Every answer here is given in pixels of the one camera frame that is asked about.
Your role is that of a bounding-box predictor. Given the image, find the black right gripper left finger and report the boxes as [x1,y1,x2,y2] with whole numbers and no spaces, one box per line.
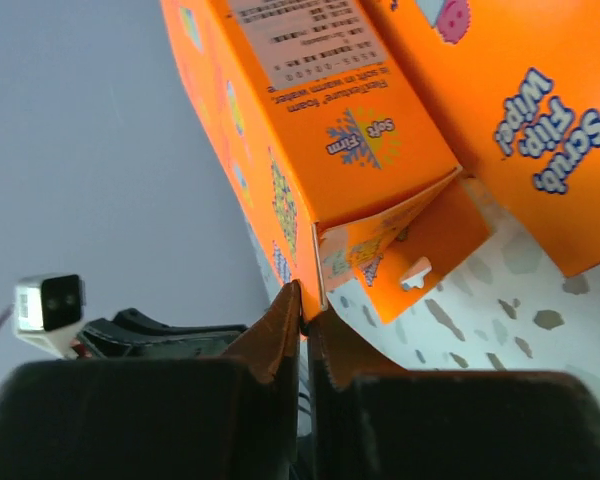
[0,282,301,479]

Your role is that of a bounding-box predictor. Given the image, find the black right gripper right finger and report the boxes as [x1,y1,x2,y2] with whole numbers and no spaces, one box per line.
[307,310,600,480]

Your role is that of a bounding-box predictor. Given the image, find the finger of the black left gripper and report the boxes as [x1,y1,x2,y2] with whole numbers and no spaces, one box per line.
[76,308,247,359]

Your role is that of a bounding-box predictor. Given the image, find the orange sponge box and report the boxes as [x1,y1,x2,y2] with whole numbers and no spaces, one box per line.
[162,1,490,323]
[364,0,600,276]

